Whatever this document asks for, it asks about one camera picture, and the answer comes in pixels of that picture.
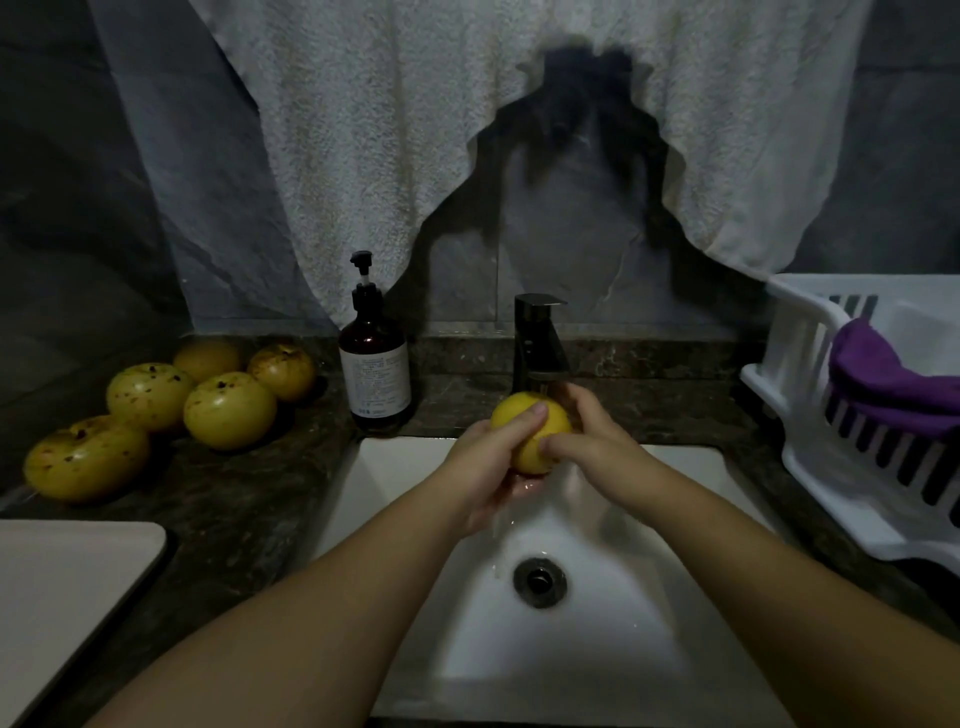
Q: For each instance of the white hanging towel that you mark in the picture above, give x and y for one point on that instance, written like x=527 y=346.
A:
x=360 y=135

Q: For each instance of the white plastic basket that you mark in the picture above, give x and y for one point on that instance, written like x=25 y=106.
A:
x=795 y=390

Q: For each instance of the spotted yellow apple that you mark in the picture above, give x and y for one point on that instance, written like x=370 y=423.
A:
x=518 y=413

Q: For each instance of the dark soap pump bottle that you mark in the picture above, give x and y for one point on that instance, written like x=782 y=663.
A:
x=375 y=368

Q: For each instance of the group of yellow apples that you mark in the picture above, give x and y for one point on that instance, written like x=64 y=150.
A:
x=230 y=411

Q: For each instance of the beige plastic tray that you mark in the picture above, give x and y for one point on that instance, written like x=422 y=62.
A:
x=68 y=600

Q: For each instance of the metal sink drain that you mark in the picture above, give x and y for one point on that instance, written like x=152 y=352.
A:
x=540 y=579

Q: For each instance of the black faucet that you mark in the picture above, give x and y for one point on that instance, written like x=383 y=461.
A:
x=537 y=338

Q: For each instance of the white sink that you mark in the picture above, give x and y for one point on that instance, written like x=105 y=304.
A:
x=600 y=660

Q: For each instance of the purple cloth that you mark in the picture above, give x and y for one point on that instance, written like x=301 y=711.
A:
x=885 y=375

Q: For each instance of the person's right forearm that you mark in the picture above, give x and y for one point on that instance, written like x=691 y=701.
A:
x=810 y=600

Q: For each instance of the person's right hand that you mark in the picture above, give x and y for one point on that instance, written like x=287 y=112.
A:
x=615 y=450

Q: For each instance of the person's left forearm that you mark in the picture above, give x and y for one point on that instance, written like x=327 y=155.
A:
x=270 y=645

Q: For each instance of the person's left hand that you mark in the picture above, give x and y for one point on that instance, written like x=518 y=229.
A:
x=480 y=465

